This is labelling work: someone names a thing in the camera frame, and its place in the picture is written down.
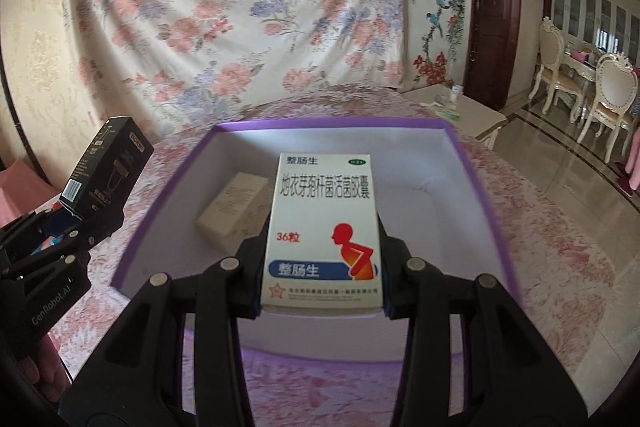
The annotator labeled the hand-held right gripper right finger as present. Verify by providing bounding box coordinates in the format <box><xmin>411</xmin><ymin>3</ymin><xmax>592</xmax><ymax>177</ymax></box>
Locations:
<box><xmin>380</xmin><ymin>217</ymin><xmax>588</xmax><ymax>427</ymax></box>

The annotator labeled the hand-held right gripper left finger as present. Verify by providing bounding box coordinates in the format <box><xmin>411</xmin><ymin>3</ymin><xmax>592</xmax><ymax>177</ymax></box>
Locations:
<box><xmin>60</xmin><ymin>219</ymin><xmax>268</xmax><ymax>427</ymax></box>

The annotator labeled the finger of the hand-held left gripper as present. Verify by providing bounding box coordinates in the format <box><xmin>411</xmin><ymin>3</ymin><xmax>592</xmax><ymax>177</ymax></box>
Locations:
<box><xmin>10</xmin><ymin>212</ymin><xmax>126</xmax><ymax>270</ymax></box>
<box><xmin>0</xmin><ymin>202</ymin><xmax>63</xmax><ymax>253</ymax></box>

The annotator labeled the cream cardboard box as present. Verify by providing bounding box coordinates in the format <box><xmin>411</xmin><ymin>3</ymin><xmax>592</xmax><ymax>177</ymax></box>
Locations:
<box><xmin>195</xmin><ymin>172</ymin><xmax>271</xmax><ymax>253</ymax></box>

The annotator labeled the black cardboard box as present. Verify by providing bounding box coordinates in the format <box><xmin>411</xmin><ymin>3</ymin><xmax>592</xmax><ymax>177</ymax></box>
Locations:
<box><xmin>59</xmin><ymin>117</ymin><xmax>155</xmax><ymax>228</ymax></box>

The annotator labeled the purple container box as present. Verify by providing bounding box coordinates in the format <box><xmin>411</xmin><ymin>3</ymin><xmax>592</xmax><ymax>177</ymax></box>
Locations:
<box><xmin>111</xmin><ymin>118</ymin><xmax>518</xmax><ymax>365</ymax></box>

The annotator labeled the white medicine box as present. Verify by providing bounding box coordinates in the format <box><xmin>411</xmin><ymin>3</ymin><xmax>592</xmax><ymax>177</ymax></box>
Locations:
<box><xmin>261</xmin><ymin>152</ymin><xmax>385</xmax><ymax>314</ymax></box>

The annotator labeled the person's left hand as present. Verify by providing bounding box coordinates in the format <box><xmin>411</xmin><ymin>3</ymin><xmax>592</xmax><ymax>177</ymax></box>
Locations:
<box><xmin>27</xmin><ymin>337</ymin><xmax>68</xmax><ymax>403</ymax></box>

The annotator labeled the pink cloth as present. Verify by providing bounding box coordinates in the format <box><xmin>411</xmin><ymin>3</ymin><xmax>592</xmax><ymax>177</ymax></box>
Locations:
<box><xmin>0</xmin><ymin>157</ymin><xmax>56</xmax><ymax>220</ymax></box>

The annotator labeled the white side table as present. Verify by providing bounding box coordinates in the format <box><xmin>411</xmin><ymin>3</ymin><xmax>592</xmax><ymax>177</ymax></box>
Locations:
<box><xmin>409</xmin><ymin>84</ymin><xmax>508</xmax><ymax>151</ymax></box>

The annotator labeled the floral bed sheet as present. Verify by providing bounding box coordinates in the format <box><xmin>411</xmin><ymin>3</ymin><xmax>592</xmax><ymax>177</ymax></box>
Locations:
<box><xmin>65</xmin><ymin>0</ymin><xmax>471</xmax><ymax>142</ymax></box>

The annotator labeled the white carved dining chair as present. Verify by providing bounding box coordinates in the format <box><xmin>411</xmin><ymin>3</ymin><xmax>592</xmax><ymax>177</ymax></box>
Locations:
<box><xmin>529</xmin><ymin>17</ymin><xmax>585</xmax><ymax>124</ymax></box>
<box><xmin>576</xmin><ymin>53</ymin><xmax>640</xmax><ymax>164</ymax></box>

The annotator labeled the flower scroll painting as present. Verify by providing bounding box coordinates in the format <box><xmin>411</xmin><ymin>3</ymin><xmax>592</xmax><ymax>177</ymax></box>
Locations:
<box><xmin>405</xmin><ymin>0</ymin><xmax>471</xmax><ymax>88</ymax></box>

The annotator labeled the white dining table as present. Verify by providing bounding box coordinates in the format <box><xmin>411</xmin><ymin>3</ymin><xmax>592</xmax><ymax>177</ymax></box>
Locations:
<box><xmin>559</xmin><ymin>49</ymin><xmax>603</xmax><ymax>108</ymax></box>

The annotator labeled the white glass-door cabinet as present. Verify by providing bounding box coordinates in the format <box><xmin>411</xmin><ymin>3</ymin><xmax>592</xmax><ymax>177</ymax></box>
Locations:
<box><xmin>544</xmin><ymin>0</ymin><xmax>640</xmax><ymax>65</ymax></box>

